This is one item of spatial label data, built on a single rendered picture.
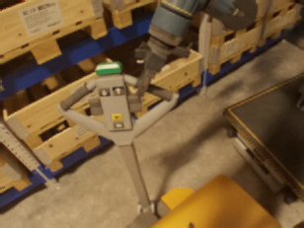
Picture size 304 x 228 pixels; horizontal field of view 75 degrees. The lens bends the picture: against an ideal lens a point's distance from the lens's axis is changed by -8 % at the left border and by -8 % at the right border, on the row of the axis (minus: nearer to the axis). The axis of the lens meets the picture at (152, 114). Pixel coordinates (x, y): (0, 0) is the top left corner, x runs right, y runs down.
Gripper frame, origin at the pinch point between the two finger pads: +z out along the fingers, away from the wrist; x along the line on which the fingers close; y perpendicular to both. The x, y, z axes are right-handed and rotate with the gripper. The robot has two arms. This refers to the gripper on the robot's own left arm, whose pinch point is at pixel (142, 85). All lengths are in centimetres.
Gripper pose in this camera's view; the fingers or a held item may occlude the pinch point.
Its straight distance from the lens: 72.3
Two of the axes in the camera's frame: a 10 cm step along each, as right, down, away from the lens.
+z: -4.0, 7.8, 4.8
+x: 0.0, 5.2, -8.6
